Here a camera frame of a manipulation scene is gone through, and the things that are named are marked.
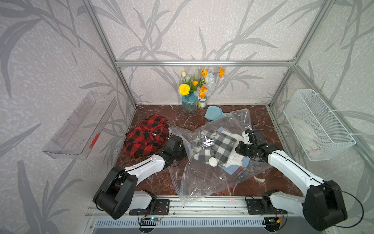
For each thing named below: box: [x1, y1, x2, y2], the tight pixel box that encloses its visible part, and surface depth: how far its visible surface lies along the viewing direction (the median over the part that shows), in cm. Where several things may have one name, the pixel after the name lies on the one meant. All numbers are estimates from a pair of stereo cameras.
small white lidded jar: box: [197, 96, 207, 110], surface depth 118 cm
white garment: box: [222, 130, 245, 169], surface depth 86 cm
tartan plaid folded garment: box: [230, 166, 258, 181], surface depth 85 cm
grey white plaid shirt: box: [192, 129, 238, 167], surface depth 86 cm
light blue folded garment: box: [217, 126, 251, 176], surface depth 86 cm
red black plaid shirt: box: [124, 114, 170, 156], surface depth 96 cm
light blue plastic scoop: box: [204, 105, 230, 121], surface depth 118 cm
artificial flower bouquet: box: [178, 66, 226, 98], surface depth 93 cm
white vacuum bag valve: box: [208, 156, 219, 168], surface depth 83 cm
